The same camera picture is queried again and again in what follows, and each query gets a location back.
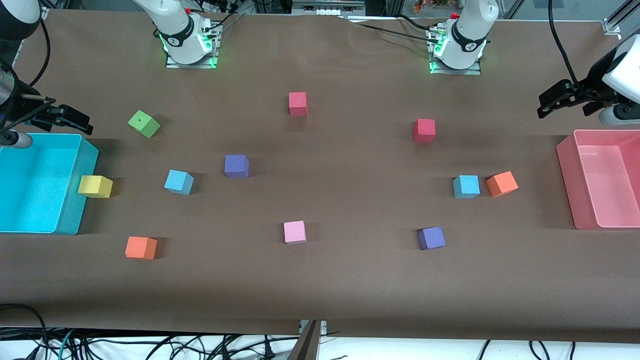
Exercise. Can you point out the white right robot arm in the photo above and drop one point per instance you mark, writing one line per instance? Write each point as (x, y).
(180, 30)

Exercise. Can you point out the green foam block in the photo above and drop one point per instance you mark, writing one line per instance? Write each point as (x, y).
(143, 123)

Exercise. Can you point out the pink foam block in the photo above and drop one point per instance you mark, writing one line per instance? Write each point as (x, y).
(294, 232)

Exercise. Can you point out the pink plastic bin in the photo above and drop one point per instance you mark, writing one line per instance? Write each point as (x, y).
(607, 180)

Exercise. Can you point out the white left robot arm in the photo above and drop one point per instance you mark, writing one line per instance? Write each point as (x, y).
(467, 35)

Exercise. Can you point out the light blue foam block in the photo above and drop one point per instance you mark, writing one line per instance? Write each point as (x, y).
(177, 181)
(466, 186)

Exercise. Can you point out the dark camera mount bar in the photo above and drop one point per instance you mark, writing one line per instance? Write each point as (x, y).
(305, 347)

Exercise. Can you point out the yellow foam block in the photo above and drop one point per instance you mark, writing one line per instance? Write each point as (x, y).
(95, 186)

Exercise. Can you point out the red foam block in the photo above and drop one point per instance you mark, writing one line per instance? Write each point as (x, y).
(297, 103)
(424, 130)

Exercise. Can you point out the aluminium frame profile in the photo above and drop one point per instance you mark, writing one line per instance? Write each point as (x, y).
(620, 20)

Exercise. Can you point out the brown table cover sheet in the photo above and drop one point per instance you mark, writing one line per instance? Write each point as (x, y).
(350, 280)

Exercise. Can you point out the purple foam block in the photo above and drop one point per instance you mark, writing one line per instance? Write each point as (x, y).
(236, 166)
(431, 238)

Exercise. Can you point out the cyan plastic bin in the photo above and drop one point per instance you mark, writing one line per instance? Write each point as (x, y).
(35, 190)

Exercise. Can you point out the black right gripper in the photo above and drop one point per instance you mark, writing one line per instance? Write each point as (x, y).
(14, 106)

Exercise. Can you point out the orange foam block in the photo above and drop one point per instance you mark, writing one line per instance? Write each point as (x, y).
(501, 184)
(140, 248)

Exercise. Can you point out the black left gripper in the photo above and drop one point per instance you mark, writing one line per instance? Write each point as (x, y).
(595, 76)

